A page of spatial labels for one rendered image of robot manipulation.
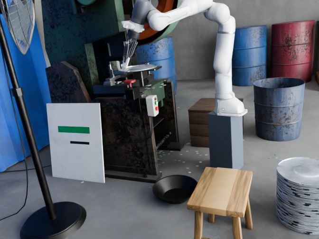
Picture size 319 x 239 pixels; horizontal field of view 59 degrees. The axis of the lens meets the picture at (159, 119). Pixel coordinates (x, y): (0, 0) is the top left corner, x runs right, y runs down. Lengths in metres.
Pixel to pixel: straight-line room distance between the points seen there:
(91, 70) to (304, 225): 1.66
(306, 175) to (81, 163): 1.54
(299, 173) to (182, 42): 4.24
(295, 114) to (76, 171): 1.85
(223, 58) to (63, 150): 1.39
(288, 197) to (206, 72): 4.11
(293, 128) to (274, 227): 1.18
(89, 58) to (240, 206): 1.48
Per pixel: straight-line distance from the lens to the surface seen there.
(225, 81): 1.92
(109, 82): 2.03
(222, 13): 1.79
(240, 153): 2.16
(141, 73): 2.12
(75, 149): 2.29
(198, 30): 5.40
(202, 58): 5.43
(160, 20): 1.65
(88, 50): 2.18
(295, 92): 2.55
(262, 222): 1.72
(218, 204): 1.27
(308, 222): 1.65
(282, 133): 2.63
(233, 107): 1.93
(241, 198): 1.31
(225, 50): 1.87
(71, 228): 1.81
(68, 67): 2.19
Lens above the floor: 1.08
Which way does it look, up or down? 19 degrees down
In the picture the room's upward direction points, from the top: 7 degrees counter-clockwise
